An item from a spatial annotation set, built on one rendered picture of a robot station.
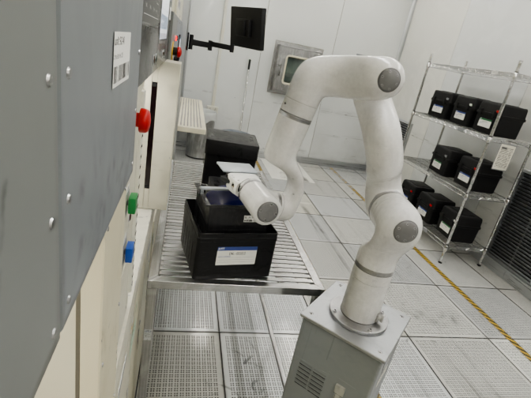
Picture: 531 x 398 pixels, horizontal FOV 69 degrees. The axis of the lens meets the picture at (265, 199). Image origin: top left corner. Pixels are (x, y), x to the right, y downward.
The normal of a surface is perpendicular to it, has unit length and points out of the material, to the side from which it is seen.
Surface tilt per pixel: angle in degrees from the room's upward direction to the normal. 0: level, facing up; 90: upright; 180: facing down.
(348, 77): 89
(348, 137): 90
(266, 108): 90
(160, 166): 90
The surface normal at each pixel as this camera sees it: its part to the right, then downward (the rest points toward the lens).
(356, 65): -0.65, -0.11
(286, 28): 0.18, 0.39
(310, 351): -0.56, 0.20
